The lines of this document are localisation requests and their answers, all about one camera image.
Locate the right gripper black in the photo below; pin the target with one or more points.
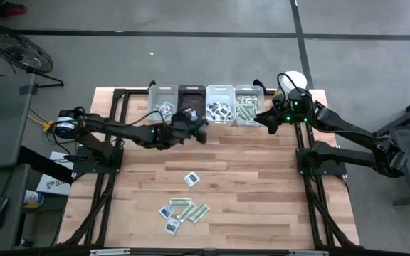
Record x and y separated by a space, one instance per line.
297 106

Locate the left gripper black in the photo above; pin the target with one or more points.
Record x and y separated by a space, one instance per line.
180 129

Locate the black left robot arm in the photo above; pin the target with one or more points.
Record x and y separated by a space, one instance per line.
119 129

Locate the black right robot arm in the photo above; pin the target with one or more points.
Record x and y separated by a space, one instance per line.
344 128

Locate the clear plastic bin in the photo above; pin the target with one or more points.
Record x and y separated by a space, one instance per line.
249 90

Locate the dark grey plastic bin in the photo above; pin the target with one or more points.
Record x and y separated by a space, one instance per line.
192 97

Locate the light grey plastic bin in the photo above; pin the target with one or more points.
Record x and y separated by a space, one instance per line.
157 93

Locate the disinfecting wipes canister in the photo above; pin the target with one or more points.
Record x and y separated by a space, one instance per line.
295 78

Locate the white plastic bin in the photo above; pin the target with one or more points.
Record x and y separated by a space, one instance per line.
220 93

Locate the white printed cardboard box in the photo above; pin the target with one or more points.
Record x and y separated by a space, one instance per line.
53 185

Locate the black desk support beam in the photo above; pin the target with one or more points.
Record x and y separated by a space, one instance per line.
45 165

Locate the white and blue can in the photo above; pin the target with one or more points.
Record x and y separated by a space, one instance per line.
33 199

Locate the grey desk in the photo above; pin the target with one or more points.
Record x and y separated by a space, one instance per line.
9 241
2 117

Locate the black floor fan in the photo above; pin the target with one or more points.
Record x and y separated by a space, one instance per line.
16 49

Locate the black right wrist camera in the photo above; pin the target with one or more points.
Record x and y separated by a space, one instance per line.
272 125

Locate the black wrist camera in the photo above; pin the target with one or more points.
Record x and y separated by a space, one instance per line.
272 125
201 137

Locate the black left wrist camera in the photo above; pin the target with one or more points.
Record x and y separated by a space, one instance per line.
201 137

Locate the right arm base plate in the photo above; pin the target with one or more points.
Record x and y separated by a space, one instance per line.
333 170

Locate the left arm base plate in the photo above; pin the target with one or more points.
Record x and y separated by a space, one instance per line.
84 167

